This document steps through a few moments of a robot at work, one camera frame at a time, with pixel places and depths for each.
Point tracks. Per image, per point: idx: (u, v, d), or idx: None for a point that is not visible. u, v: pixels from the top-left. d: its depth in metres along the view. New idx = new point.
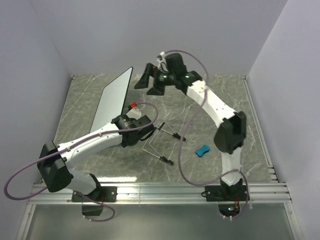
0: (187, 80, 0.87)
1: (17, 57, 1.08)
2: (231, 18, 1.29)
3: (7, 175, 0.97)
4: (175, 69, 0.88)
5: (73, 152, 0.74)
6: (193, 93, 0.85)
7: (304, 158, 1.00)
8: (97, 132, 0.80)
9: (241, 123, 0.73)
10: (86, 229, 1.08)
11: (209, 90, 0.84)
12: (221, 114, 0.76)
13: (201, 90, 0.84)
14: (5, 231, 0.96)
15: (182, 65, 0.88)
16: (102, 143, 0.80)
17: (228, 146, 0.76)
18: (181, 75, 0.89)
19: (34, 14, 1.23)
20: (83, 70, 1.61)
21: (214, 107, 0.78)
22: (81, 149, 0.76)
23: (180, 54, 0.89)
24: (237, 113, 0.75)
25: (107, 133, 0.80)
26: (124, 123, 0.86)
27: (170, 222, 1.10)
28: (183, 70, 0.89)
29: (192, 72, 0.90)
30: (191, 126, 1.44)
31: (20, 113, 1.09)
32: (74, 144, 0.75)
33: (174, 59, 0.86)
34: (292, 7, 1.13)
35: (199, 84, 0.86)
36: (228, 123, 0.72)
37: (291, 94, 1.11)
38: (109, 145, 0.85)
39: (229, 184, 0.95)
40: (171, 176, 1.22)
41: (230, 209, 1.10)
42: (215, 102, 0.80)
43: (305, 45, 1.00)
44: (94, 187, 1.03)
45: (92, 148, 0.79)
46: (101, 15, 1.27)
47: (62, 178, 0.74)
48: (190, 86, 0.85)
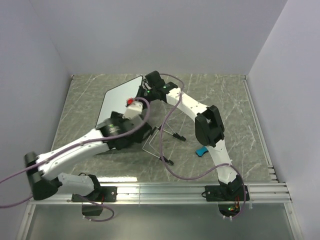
0: (164, 89, 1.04)
1: (17, 57, 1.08)
2: (231, 18, 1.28)
3: (7, 174, 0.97)
4: (154, 84, 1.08)
5: (51, 165, 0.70)
6: (172, 99, 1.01)
7: (305, 158, 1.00)
8: (78, 141, 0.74)
9: (214, 114, 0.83)
10: (87, 230, 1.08)
11: (183, 94, 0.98)
12: (195, 110, 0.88)
13: (177, 95, 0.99)
14: (5, 231, 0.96)
15: (160, 79, 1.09)
16: (84, 152, 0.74)
17: (208, 138, 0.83)
18: (160, 87, 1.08)
19: (33, 14, 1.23)
20: (83, 70, 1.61)
21: (189, 106, 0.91)
22: (60, 161, 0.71)
23: (157, 71, 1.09)
24: (209, 107, 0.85)
25: (89, 143, 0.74)
26: (110, 129, 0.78)
27: (170, 222, 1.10)
28: (161, 83, 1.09)
29: (170, 83, 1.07)
30: (191, 126, 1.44)
31: (21, 113, 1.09)
32: (52, 156, 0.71)
33: (150, 75, 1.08)
34: (292, 7, 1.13)
35: (174, 91, 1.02)
36: (201, 117, 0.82)
37: (290, 93, 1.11)
38: (96, 153, 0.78)
39: (226, 182, 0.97)
40: (171, 176, 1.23)
41: (230, 209, 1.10)
42: (189, 102, 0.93)
43: (305, 45, 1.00)
44: (92, 189, 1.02)
45: (74, 159, 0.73)
46: (101, 14, 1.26)
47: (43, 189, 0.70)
48: (168, 94, 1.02)
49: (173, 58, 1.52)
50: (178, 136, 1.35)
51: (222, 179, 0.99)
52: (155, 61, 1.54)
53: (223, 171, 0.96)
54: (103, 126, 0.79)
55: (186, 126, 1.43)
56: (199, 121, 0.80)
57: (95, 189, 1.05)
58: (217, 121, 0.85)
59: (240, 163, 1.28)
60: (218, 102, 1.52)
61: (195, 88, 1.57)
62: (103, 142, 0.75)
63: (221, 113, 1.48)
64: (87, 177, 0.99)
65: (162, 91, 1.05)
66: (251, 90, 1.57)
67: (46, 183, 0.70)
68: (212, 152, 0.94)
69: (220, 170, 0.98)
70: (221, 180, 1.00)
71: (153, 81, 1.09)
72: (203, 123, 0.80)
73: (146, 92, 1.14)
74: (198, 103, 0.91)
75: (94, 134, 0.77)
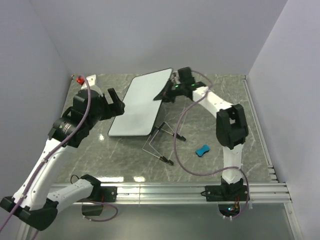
0: (192, 87, 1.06)
1: (17, 57, 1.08)
2: (231, 18, 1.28)
3: (7, 174, 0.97)
4: (185, 80, 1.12)
5: (31, 195, 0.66)
6: (197, 96, 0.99)
7: (305, 158, 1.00)
8: (40, 161, 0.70)
9: (238, 113, 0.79)
10: (86, 230, 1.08)
11: (210, 92, 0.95)
12: (219, 107, 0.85)
13: (203, 92, 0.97)
14: (5, 231, 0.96)
15: (191, 77, 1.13)
16: (54, 166, 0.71)
17: (228, 137, 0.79)
18: (188, 84, 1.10)
19: (33, 14, 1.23)
20: (83, 70, 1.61)
21: (213, 102, 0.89)
22: (37, 187, 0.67)
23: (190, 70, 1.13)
24: (233, 105, 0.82)
25: (51, 155, 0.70)
26: (63, 128, 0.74)
27: (170, 222, 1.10)
28: (192, 81, 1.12)
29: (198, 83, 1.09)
30: (191, 126, 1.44)
31: (20, 113, 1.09)
32: (25, 188, 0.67)
33: (183, 71, 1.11)
34: (292, 7, 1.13)
35: (201, 88, 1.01)
36: (223, 111, 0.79)
37: (290, 93, 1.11)
38: (67, 158, 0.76)
39: (228, 182, 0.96)
40: (171, 176, 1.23)
41: (230, 209, 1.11)
42: (214, 99, 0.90)
43: (305, 45, 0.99)
44: (91, 188, 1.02)
45: (48, 176, 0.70)
46: (101, 14, 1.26)
47: (39, 218, 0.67)
48: (194, 91, 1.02)
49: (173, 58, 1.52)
50: (178, 136, 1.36)
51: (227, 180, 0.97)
52: (155, 61, 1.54)
53: (232, 173, 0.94)
54: (55, 131, 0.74)
55: (186, 126, 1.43)
56: (219, 115, 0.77)
57: (95, 184, 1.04)
58: (241, 122, 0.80)
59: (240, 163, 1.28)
60: None
61: None
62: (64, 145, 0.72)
63: None
64: (80, 181, 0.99)
65: (190, 89, 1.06)
66: (252, 90, 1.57)
67: (38, 211, 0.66)
68: (227, 153, 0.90)
69: (226, 171, 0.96)
70: (224, 179, 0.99)
71: (185, 77, 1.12)
72: (224, 119, 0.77)
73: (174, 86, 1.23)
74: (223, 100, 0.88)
75: (52, 144, 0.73)
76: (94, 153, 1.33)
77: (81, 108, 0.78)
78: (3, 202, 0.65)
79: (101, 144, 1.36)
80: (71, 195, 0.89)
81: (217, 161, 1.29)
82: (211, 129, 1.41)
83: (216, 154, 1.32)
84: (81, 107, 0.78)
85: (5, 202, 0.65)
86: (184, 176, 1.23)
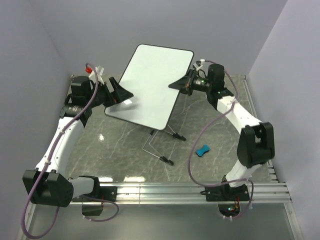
0: (218, 95, 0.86)
1: (17, 58, 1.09)
2: (231, 18, 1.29)
3: (7, 174, 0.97)
4: (212, 83, 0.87)
5: (55, 161, 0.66)
6: (222, 106, 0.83)
7: (305, 159, 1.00)
8: (58, 132, 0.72)
9: (266, 132, 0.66)
10: (86, 230, 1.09)
11: (237, 103, 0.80)
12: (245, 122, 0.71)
13: (229, 102, 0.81)
14: (5, 231, 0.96)
15: (222, 81, 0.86)
16: (70, 138, 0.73)
17: (249, 158, 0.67)
18: (214, 90, 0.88)
19: (34, 14, 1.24)
20: (83, 70, 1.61)
21: (239, 116, 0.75)
22: (59, 154, 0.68)
23: (224, 71, 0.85)
24: (262, 123, 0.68)
25: (68, 127, 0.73)
26: (73, 109, 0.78)
27: (170, 222, 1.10)
28: (221, 84, 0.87)
29: (227, 90, 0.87)
30: (191, 125, 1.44)
31: (21, 113, 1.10)
32: (48, 155, 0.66)
33: (214, 73, 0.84)
34: (292, 8, 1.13)
35: (228, 97, 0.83)
36: (249, 128, 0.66)
37: (290, 94, 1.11)
38: (77, 136, 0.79)
39: (231, 185, 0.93)
40: (170, 176, 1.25)
41: (230, 209, 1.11)
42: (240, 112, 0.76)
43: (305, 45, 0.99)
44: (92, 181, 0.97)
45: (66, 147, 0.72)
46: (101, 15, 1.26)
47: (65, 186, 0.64)
48: (219, 99, 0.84)
49: None
50: (178, 136, 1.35)
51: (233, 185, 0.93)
52: None
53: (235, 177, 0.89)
54: (65, 112, 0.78)
55: (187, 126, 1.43)
56: (244, 133, 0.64)
57: (94, 181, 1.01)
58: (268, 143, 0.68)
59: None
60: None
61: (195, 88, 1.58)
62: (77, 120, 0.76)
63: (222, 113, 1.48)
64: (87, 177, 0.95)
65: (214, 97, 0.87)
66: (252, 90, 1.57)
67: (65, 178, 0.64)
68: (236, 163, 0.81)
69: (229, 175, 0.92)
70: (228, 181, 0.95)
71: (213, 81, 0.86)
72: (249, 135, 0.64)
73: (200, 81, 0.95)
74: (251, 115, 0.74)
75: (65, 121, 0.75)
76: (94, 153, 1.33)
77: (80, 93, 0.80)
78: (26, 173, 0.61)
79: (101, 144, 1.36)
80: (81, 186, 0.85)
81: (217, 161, 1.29)
82: (211, 129, 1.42)
83: (216, 154, 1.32)
84: (81, 92, 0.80)
85: (27, 173, 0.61)
86: (184, 176, 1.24)
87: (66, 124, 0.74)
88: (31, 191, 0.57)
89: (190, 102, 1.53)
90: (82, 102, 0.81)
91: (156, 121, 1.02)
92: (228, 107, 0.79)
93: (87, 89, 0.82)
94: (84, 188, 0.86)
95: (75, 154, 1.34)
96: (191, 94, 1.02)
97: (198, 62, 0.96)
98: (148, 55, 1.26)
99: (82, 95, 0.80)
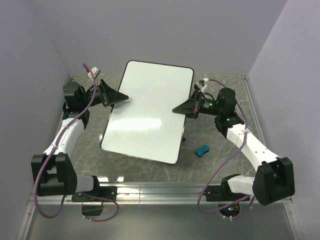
0: (228, 122, 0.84)
1: (17, 59, 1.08)
2: (231, 18, 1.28)
3: (7, 175, 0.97)
4: (224, 110, 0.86)
5: (62, 147, 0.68)
6: (233, 136, 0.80)
7: (304, 160, 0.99)
8: (63, 125, 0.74)
9: (286, 170, 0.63)
10: (86, 230, 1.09)
11: (249, 132, 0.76)
12: (261, 157, 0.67)
13: (241, 131, 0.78)
14: (5, 232, 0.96)
15: (232, 109, 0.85)
16: (73, 133, 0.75)
17: (268, 197, 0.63)
18: (224, 117, 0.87)
19: (34, 14, 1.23)
20: (83, 70, 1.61)
21: (253, 150, 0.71)
22: (66, 142, 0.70)
23: (236, 100, 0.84)
24: (280, 158, 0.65)
25: (71, 123, 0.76)
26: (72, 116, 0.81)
27: (170, 222, 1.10)
28: (231, 111, 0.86)
29: (236, 117, 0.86)
30: (191, 125, 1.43)
31: (21, 113, 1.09)
32: (56, 140, 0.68)
33: (225, 102, 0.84)
34: (292, 7, 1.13)
35: (239, 126, 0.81)
36: (267, 166, 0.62)
37: (290, 95, 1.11)
38: (78, 136, 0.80)
39: (233, 190, 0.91)
40: (171, 176, 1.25)
41: (230, 209, 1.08)
42: (255, 144, 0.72)
43: (306, 46, 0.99)
44: (91, 179, 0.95)
45: (70, 140, 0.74)
46: (101, 15, 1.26)
47: (71, 173, 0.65)
48: (230, 128, 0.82)
49: (173, 58, 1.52)
50: None
51: (234, 189, 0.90)
52: (156, 61, 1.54)
53: (238, 184, 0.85)
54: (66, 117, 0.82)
55: (186, 126, 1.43)
56: (263, 173, 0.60)
57: (94, 181, 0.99)
58: (287, 181, 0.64)
59: (240, 163, 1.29)
60: None
61: None
62: (78, 119, 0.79)
63: None
64: (89, 176, 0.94)
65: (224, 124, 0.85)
66: (252, 90, 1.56)
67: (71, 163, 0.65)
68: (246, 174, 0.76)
69: (232, 181, 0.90)
70: (231, 186, 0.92)
71: (224, 108, 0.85)
72: (268, 175, 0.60)
73: (207, 104, 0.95)
74: (266, 149, 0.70)
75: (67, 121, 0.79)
76: (94, 153, 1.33)
77: (74, 100, 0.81)
78: (34, 158, 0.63)
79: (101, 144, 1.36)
80: (81, 186, 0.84)
81: (217, 162, 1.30)
82: (211, 129, 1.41)
83: (216, 154, 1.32)
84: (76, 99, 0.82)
85: (35, 158, 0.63)
86: (184, 176, 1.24)
87: (69, 121, 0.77)
88: (40, 171, 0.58)
89: None
90: (78, 107, 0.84)
91: (168, 155, 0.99)
92: (242, 139, 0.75)
93: (79, 94, 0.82)
94: (83, 187, 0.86)
95: (75, 154, 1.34)
96: (197, 117, 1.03)
97: (202, 83, 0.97)
98: (140, 78, 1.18)
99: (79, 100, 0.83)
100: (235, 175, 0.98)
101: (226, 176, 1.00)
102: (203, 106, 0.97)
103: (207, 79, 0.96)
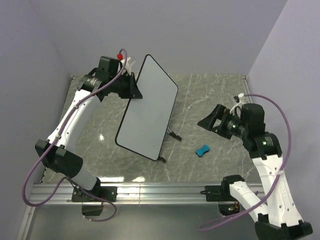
0: (262, 144, 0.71)
1: (18, 58, 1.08)
2: (231, 19, 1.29)
3: (7, 174, 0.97)
4: (250, 125, 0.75)
5: (65, 137, 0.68)
6: (262, 169, 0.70)
7: (304, 160, 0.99)
8: (72, 106, 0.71)
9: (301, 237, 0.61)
10: (86, 230, 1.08)
11: (282, 175, 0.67)
12: (284, 216, 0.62)
13: (274, 170, 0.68)
14: (5, 232, 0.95)
15: (261, 123, 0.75)
16: (83, 113, 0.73)
17: None
18: (253, 134, 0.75)
19: (34, 14, 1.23)
20: (83, 70, 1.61)
21: (278, 202, 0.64)
22: (70, 130, 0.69)
23: (262, 110, 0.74)
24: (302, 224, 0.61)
25: (82, 102, 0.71)
26: (91, 82, 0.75)
27: (170, 222, 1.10)
28: (260, 128, 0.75)
29: (271, 138, 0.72)
30: (191, 126, 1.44)
31: (22, 113, 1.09)
32: (60, 129, 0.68)
33: (251, 113, 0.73)
34: (292, 7, 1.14)
35: (274, 160, 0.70)
36: (286, 231, 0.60)
37: (290, 94, 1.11)
38: (92, 113, 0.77)
39: (232, 194, 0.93)
40: (171, 176, 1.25)
41: (230, 209, 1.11)
42: (283, 195, 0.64)
43: (305, 45, 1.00)
44: (95, 181, 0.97)
45: (79, 123, 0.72)
46: (101, 15, 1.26)
47: (73, 160, 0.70)
48: (262, 158, 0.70)
49: (173, 58, 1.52)
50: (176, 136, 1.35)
51: (234, 196, 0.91)
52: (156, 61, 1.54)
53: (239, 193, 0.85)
54: (83, 84, 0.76)
55: (186, 126, 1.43)
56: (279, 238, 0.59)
57: (96, 183, 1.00)
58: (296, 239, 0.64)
59: (240, 163, 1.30)
60: (218, 102, 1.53)
61: (195, 88, 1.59)
62: (94, 95, 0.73)
63: None
64: (92, 175, 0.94)
65: (256, 143, 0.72)
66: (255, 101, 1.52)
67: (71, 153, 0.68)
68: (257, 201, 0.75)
69: (234, 186, 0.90)
70: (231, 190, 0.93)
71: (250, 122, 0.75)
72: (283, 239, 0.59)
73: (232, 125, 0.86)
74: (292, 205, 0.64)
75: (82, 94, 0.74)
76: (94, 153, 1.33)
77: (106, 68, 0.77)
78: (39, 142, 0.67)
79: (101, 144, 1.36)
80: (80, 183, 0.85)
81: (217, 162, 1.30)
82: None
83: (216, 154, 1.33)
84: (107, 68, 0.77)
85: (40, 143, 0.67)
86: (184, 176, 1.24)
87: (81, 99, 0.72)
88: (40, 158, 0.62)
89: (191, 102, 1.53)
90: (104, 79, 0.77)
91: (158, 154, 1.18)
92: (270, 182, 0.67)
93: (113, 68, 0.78)
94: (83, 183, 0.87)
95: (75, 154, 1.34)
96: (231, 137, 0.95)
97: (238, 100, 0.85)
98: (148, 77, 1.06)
99: (108, 71, 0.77)
100: (236, 176, 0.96)
101: (225, 176, 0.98)
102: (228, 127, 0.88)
103: (243, 95, 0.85)
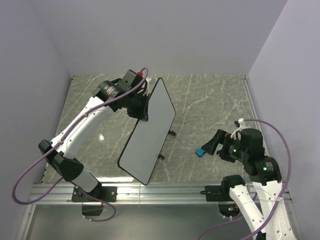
0: (263, 170, 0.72)
1: (17, 58, 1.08)
2: (230, 19, 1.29)
3: (7, 174, 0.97)
4: (251, 150, 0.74)
5: (66, 143, 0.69)
6: (262, 193, 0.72)
7: (304, 160, 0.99)
8: (82, 113, 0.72)
9: None
10: (86, 230, 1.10)
11: (280, 201, 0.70)
12: None
13: (272, 195, 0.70)
14: (5, 233, 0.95)
15: (260, 146, 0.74)
16: (92, 122, 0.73)
17: None
18: (253, 159, 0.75)
19: (33, 14, 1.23)
20: (83, 70, 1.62)
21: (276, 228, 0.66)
22: (74, 138, 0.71)
23: (261, 135, 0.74)
24: None
25: (92, 111, 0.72)
26: (108, 90, 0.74)
27: (169, 222, 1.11)
28: (260, 151, 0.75)
29: (271, 163, 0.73)
30: (191, 126, 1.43)
31: (22, 112, 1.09)
32: (63, 135, 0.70)
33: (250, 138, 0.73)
34: (292, 8, 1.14)
35: (274, 184, 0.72)
36: None
37: (290, 96, 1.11)
38: (102, 121, 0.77)
39: (230, 194, 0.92)
40: (171, 176, 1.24)
41: (230, 209, 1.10)
42: (281, 220, 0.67)
43: (305, 47, 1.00)
44: (95, 184, 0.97)
45: (86, 131, 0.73)
46: (101, 15, 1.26)
47: (71, 166, 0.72)
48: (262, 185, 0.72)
49: (173, 58, 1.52)
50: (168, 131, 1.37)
51: (234, 200, 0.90)
52: (156, 61, 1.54)
53: (242, 197, 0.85)
54: (99, 90, 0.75)
55: (186, 126, 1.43)
56: None
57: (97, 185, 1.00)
58: None
59: (240, 163, 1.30)
60: (218, 102, 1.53)
61: (195, 88, 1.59)
62: (106, 105, 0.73)
63: (222, 113, 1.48)
64: (92, 176, 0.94)
65: (257, 168, 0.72)
66: (264, 127, 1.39)
67: (69, 160, 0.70)
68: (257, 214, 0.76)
69: (237, 189, 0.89)
70: (230, 190, 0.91)
71: (249, 145, 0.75)
72: None
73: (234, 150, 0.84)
74: (290, 230, 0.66)
75: (95, 102, 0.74)
76: (94, 153, 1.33)
77: (129, 82, 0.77)
78: (43, 142, 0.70)
79: (101, 144, 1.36)
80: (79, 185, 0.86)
81: (217, 161, 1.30)
82: (211, 129, 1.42)
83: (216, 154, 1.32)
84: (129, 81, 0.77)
85: (44, 143, 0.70)
86: (184, 176, 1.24)
87: (93, 107, 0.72)
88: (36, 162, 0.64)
89: (191, 102, 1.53)
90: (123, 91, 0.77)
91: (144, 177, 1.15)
92: (269, 208, 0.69)
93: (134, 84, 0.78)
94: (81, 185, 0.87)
95: None
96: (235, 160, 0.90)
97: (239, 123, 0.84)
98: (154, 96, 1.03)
99: (130, 85, 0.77)
100: (235, 176, 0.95)
101: (225, 176, 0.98)
102: (230, 151, 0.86)
103: (243, 119, 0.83)
